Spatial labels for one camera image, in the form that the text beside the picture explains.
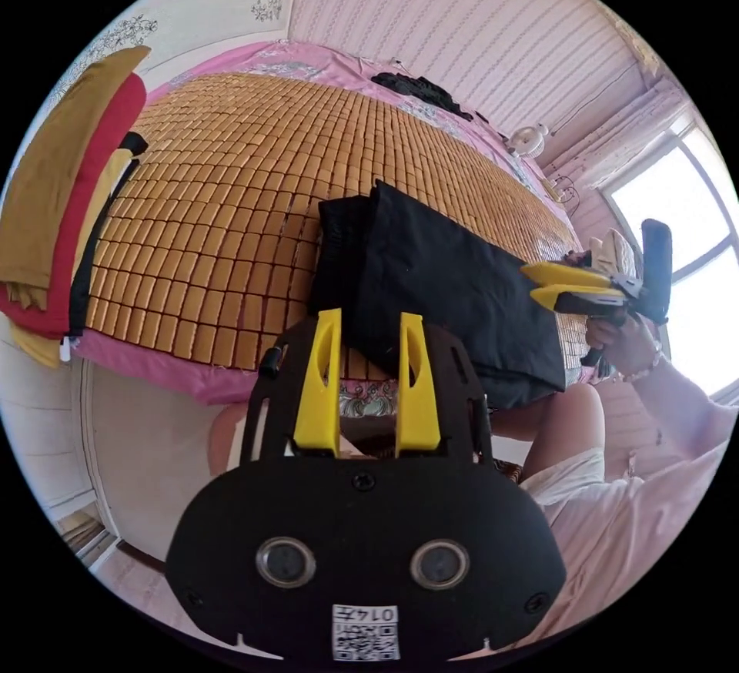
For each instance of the pink curtain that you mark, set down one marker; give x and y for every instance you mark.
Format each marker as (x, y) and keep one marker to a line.
(635, 130)

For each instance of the person's right hand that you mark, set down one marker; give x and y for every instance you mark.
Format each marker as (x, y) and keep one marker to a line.
(626, 346)

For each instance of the window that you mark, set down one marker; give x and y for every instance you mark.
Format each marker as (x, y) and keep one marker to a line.
(693, 234)

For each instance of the person's body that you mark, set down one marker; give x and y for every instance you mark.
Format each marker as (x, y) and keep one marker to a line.
(606, 540)

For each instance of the bed with woven mat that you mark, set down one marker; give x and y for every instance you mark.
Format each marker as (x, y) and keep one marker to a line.
(231, 193)

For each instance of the white floral headboard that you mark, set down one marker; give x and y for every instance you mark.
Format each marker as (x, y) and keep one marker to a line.
(196, 14)

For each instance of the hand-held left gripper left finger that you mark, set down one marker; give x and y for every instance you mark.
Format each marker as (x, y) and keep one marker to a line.
(316, 396)

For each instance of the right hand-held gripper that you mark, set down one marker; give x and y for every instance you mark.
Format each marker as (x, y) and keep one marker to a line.
(629, 303)

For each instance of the white fan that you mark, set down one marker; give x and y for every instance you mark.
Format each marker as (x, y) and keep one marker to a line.
(528, 140)

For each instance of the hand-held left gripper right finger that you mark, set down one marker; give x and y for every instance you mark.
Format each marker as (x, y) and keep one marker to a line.
(417, 401)

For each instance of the black pants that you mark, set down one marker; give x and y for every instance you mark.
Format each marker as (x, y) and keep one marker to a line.
(439, 292)

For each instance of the pile of clothes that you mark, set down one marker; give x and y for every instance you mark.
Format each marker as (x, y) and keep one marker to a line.
(63, 176)

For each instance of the person's right forearm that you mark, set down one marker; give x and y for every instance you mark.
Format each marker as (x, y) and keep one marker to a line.
(681, 396)

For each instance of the black garment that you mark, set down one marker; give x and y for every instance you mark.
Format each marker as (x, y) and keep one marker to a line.
(421, 88)

